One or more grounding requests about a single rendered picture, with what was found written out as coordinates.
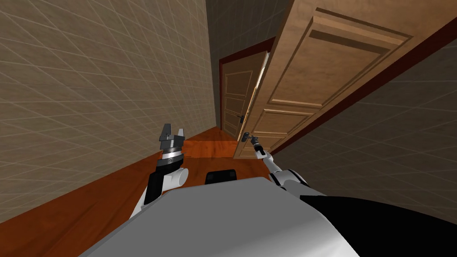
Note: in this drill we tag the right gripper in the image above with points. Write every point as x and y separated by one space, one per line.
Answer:
259 148

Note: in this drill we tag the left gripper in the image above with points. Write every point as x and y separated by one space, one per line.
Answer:
172 143

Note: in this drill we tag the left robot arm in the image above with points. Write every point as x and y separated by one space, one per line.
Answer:
167 178

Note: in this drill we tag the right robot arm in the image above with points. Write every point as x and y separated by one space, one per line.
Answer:
290 180

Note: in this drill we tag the brown panelled wooden door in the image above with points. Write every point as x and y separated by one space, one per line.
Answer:
321 71
234 92

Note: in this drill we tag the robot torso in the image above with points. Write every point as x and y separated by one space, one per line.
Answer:
228 221

